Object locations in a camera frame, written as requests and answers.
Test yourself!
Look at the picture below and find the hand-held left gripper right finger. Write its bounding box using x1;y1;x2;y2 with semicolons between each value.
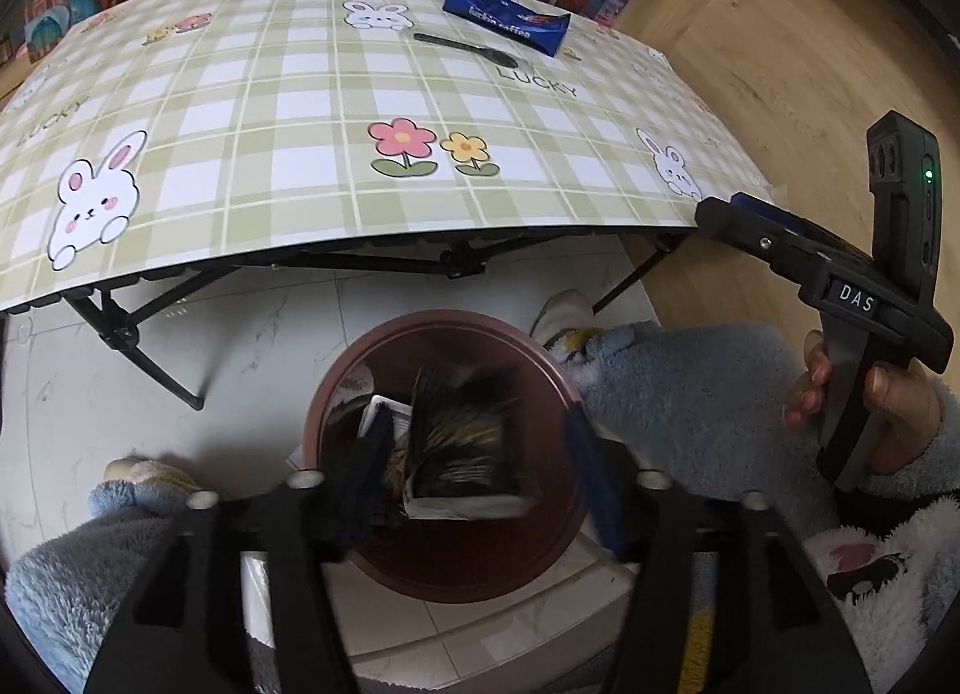
562;413;875;694

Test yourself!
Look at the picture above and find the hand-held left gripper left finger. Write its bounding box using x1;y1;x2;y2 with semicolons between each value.
84;424;398;694

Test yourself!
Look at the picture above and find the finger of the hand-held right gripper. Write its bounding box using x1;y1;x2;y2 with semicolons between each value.
731;191;807;230
695;195;815;290

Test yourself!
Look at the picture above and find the small black box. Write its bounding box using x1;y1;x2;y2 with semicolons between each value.
401;362;545;521

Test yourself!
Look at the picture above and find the maroon plastic bin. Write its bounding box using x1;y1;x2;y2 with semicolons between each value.
304;310;590;605

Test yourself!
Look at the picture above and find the person's right forearm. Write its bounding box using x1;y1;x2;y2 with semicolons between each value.
855;371;960;515

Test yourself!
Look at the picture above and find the person's right hand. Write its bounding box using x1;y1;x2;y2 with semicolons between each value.
782;329;944;476

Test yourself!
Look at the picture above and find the beige slipper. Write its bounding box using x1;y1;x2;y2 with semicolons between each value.
101;458;188;507
531;289;601;350

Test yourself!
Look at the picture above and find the white black fluffy pajama top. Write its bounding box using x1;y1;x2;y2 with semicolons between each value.
802;491;960;694

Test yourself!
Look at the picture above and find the blue coffee bag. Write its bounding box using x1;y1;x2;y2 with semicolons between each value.
442;0;571;58

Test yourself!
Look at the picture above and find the person's left leg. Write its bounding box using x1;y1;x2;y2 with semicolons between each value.
4;480;271;694

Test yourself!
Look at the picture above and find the black plastic spoon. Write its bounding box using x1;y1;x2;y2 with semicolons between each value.
412;30;518;69

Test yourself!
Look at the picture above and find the plaid rabbit print tablecloth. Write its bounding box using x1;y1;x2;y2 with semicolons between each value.
0;0;773;313

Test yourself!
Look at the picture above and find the scalloped painted planter box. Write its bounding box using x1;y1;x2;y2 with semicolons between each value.
22;0;125;54

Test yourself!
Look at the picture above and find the black folding table frame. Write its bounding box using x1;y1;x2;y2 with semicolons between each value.
0;229;691;411

